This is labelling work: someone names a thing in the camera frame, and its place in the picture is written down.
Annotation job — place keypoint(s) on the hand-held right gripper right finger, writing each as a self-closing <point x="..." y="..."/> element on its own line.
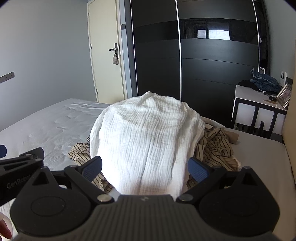
<point x="197" y="169"/>

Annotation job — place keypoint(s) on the cream door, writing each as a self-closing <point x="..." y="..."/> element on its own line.
<point x="104" y="34"/>

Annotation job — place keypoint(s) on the beige headboard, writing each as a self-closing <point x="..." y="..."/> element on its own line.
<point x="290" y="139"/>

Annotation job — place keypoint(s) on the small patterned pouch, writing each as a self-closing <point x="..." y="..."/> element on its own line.
<point x="115" y="60"/>

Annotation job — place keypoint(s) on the blue jeans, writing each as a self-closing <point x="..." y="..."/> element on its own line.
<point x="266" y="83"/>

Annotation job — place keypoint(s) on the bed with grey sheet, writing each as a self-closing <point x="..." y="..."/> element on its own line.
<point x="46" y="125"/>

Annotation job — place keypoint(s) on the silver picture frame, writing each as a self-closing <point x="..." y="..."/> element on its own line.
<point x="285" y="95"/>

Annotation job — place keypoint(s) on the black sliding wardrobe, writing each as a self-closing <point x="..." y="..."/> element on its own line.
<point x="157" y="69"/>

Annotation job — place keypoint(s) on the person's left hand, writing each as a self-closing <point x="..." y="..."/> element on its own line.
<point x="4" y="230"/>

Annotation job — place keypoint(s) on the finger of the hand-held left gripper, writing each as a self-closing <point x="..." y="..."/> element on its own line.
<point x="2" y="151"/>
<point x="30" y="157"/>

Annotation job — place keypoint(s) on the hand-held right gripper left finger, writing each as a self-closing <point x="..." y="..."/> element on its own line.
<point x="92" y="166"/>

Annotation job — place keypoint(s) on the grey metal wall strip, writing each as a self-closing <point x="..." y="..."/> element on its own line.
<point x="8" y="77"/>

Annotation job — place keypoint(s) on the beige striped garment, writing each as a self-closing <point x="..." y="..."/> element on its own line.
<point x="217" y="148"/>

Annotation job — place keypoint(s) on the dark cloth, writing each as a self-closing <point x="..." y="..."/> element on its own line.
<point x="246" y="83"/>

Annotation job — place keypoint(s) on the white crinkled muslin cloth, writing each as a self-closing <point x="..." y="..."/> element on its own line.
<point x="143" y="139"/>

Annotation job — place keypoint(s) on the white and black nightstand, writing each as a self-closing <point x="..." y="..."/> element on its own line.
<point x="254" y="97"/>

